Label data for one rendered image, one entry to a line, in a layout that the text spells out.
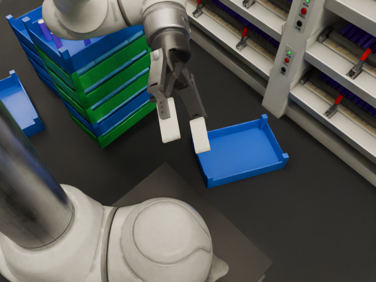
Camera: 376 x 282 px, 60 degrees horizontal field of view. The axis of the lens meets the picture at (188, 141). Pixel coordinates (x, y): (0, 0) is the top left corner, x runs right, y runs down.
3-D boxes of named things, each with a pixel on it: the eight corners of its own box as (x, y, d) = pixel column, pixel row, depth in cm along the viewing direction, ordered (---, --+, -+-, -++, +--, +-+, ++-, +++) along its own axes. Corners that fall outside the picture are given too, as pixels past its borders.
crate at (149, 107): (102, 149, 124) (97, 137, 118) (71, 120, 132) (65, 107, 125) (159, 105, 136) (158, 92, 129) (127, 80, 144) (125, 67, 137)
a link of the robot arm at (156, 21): (193, 19, 67) (199, 44, 66) (156, 36, 70) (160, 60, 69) (174, -6, 59) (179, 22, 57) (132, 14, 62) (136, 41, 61)
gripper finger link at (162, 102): (165, 88, 53) (156, 83, 50) (170, 117, 52) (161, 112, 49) (158, 92, 54) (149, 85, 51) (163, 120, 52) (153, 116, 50)
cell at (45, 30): (36, 21, 93) (45, 40, 98) (40, 24, 92) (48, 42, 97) (42, 18, 93) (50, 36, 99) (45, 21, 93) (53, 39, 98)
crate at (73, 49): (71, 75, 91) (61, 53, 84) (32, 41, 98) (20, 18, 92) (150, 24, 102) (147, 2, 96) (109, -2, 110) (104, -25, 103)
